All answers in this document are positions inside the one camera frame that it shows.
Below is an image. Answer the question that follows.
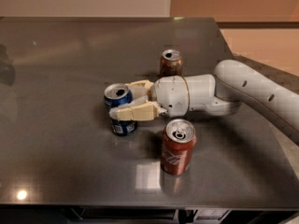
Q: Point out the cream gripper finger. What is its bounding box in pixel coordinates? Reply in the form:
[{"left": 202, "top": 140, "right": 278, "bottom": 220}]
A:
[
  {"left": 109, "top": 96, "right": 167, "bottom": 121},
  {"left": 126, "top": 80, "right": 153, "bottom": 99}
]

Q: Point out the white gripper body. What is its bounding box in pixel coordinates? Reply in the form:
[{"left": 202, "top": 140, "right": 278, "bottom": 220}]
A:
[{"left": 150, "top": 76, "right": 189, "bottom": 118}]

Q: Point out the blue pepsi can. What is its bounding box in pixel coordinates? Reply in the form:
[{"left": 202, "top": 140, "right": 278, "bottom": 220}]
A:
[{"left": 103, "top": 83, "right": 138, "bottom": 137}]

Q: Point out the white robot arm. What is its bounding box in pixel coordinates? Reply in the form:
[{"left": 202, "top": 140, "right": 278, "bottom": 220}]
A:
[{"left": 109, "top": 60, "right": 299, "bottom": 145}]

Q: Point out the brown gold soda can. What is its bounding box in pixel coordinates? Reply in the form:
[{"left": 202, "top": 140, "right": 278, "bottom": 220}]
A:
[{"left": 160, "top": 49, "right": 183, "bottom": 77}]

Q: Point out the red coca-cola can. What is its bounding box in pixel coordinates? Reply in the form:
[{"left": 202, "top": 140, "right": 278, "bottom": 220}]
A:
[{"left": 161, "top": 119, "right": 197, "bottom": 175}]

